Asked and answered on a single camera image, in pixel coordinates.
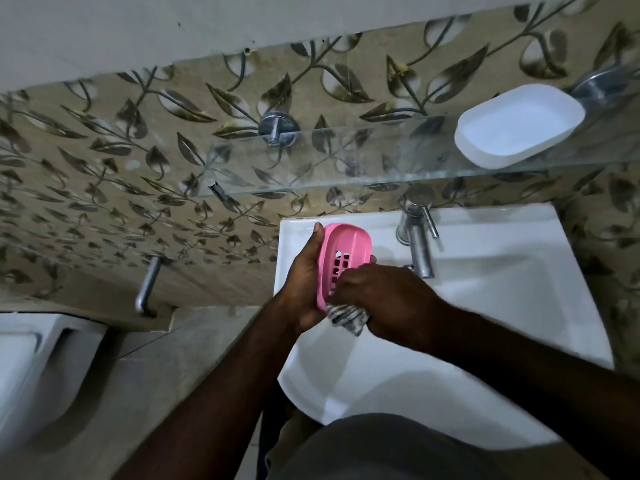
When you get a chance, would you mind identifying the person's right hand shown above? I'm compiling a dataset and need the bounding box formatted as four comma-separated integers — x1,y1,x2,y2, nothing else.
327,264,447,353

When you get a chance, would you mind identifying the person's left hand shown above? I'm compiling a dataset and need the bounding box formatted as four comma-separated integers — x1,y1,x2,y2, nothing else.
274,223,378,335

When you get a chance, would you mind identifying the pink soap dish tray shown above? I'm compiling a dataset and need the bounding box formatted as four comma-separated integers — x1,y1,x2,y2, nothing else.
316,223,373,312

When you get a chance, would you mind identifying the striped cleaning cloth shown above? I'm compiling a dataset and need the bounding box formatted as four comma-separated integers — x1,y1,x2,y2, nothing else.
326,304,370,337

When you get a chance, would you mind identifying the person's right forearm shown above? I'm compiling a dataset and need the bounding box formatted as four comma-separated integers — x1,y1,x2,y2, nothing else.
431,302,640,480

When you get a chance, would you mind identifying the person's left forearm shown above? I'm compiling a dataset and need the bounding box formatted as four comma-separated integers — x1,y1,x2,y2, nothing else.
112,294,301,480

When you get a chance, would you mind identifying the chrome basin tap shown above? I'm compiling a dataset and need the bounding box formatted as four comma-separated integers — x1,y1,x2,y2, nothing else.
395,184,440,279

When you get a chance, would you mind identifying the white wash basin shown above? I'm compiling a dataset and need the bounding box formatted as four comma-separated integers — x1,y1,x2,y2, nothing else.
273,203,615,451

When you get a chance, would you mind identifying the person's grey shirt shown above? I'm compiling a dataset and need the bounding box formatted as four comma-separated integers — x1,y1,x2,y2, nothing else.
265,413,608,480

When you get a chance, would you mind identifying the white soap dish base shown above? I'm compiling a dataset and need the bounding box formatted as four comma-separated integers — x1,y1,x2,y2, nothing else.
454,84,586,170

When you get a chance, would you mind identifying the white toilet bowl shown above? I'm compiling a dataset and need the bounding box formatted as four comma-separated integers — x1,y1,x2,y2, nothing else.
0,313,108,453

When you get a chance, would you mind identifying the chrome shelf bracket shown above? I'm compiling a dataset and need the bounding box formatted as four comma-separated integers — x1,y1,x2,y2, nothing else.
257,112,301,147
570,65,632,108

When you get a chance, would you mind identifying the glass wall shelf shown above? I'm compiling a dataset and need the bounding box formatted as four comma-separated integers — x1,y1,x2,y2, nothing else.
197,97,640,198

